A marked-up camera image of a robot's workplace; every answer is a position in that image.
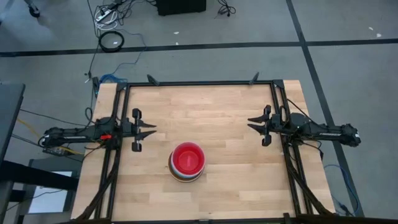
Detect black chair caster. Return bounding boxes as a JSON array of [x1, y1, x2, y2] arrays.
[[24, 0, 42, 18]]

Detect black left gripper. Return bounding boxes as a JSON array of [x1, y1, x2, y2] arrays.
[[122, 108, 157, 153]]

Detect white power strip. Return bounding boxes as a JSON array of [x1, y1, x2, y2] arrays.
[[95, 8, 113, 22]]

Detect black cable tangle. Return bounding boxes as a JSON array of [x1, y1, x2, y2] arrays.
[[86, 0, 157, 31]]

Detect blue cable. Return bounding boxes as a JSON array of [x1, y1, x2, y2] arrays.
[[98, 73, 129, 85], [323, 164, 361, 217]]

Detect dark metal cart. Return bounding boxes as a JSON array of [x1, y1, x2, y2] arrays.
[[0, 160, 80, 224]]

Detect yellow cable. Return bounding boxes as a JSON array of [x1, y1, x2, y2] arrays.
[[16, 117, 85, 156]]

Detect black cable coil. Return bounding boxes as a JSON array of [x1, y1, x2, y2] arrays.
[[98, 30, 126, 54]]

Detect black box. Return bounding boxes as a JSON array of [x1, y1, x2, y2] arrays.
[[155, 0, 208, 17]]

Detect white plastic bowl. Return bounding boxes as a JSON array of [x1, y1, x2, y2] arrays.
[[169, 152, 205, 180]]

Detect dark grey table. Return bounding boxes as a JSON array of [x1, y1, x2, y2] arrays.
[[0, 82, 26, 164]]

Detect orange plastic bowl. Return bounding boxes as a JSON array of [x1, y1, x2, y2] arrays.
[[168, 155, 205, 184]]

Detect black aluminium table frame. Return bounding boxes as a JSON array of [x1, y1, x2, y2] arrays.
[[70, 72, 337, 224]]

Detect small red plastic bowl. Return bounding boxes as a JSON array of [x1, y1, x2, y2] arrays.
[[170, 142, 206, 175]]

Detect thin black cable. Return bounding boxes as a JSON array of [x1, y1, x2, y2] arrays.
[[84, 27, 147, 82]]

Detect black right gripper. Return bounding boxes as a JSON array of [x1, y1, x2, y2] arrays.
[[247, 105, 290, 147]]

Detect black cable bundle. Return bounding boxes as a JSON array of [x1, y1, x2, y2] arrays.
[[214, 0, 237, 19]]

